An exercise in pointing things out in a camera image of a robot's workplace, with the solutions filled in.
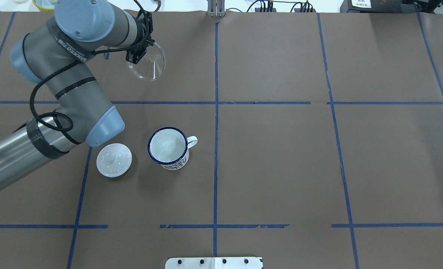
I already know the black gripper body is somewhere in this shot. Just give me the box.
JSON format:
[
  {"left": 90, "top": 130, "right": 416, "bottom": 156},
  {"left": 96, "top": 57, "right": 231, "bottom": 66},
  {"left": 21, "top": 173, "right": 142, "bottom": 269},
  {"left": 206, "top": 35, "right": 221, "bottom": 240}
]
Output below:
[{"left": 130, "top": 10, "right": 154, "bottom": 56}]

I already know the white enamel cup lid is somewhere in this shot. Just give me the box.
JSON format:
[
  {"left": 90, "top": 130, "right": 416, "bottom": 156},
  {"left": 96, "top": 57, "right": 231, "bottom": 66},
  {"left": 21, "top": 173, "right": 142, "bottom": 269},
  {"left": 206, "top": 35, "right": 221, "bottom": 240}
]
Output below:
[{"left": 96, "top": 143, "right": 133, "bottom": 178}]

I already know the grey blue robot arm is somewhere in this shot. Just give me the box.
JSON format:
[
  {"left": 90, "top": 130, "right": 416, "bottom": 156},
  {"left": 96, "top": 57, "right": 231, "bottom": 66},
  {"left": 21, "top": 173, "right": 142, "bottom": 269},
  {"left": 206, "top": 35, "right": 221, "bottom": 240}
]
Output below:
[{"left": 0, "top": 0, "right": 154, "bottom": 191}]

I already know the white enamel cup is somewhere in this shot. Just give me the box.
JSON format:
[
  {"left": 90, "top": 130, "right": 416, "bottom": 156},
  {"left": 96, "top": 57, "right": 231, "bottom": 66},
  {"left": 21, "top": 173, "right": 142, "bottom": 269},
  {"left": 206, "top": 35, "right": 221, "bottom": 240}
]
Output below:
[{"left": 148, "top": 127, "right": 198, "bottom": 171}]

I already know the yellow tape roll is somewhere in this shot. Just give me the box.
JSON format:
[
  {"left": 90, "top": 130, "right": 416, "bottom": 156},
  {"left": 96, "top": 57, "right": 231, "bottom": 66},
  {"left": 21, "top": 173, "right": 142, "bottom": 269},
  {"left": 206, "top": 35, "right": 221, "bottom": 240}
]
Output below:
[{"left": 32, "top": 0, "right": 58, "bottom": 12}]

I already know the black equipment box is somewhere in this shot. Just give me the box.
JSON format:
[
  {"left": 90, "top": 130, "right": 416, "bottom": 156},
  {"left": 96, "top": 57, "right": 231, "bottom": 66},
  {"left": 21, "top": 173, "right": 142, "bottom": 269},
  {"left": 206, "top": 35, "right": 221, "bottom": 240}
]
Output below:
[{"left": 340, "top": 0, "right": 420, "bottom": 14}]

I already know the aluminium frame post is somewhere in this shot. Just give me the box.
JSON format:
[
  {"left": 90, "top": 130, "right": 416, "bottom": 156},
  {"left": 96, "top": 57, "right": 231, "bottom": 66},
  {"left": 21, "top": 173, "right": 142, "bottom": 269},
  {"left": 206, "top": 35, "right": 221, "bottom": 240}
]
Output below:
[{"left": 207, "top": 0, "right": 226, "bottom": 17}]

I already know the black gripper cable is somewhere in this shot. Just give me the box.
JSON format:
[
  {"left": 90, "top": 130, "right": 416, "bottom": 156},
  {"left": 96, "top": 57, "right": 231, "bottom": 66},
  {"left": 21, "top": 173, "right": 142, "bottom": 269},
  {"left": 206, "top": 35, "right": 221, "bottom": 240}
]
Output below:
[{"left": 29, "top": 0, "right": 151, "bottom": 132}]

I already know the black cable connector block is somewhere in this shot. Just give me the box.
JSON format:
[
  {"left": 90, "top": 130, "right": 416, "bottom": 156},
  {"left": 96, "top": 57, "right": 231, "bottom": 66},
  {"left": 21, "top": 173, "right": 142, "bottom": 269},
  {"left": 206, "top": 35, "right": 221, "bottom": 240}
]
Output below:
[
  {"left": 290, "top": 1, "right": 316, "bottom": 13},
  {"left": 250, "top": 0, "right": 276, "bottom": 13}
]

